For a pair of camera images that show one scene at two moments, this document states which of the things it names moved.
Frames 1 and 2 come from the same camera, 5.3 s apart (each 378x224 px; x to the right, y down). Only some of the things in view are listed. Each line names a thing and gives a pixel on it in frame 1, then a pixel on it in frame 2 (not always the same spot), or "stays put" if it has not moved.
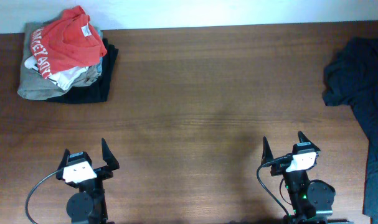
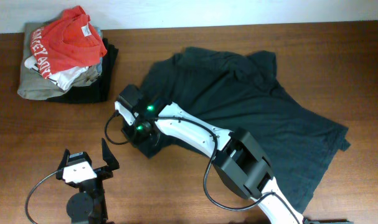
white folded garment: x=63 y=79 stays put
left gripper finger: x=108 y=156 stays put
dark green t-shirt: x=357 y=76 to x=241 y=91
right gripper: x=267 y=155 to x=135 y=137
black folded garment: x=95 y=93 stays put
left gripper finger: x=65 y=159 stays put
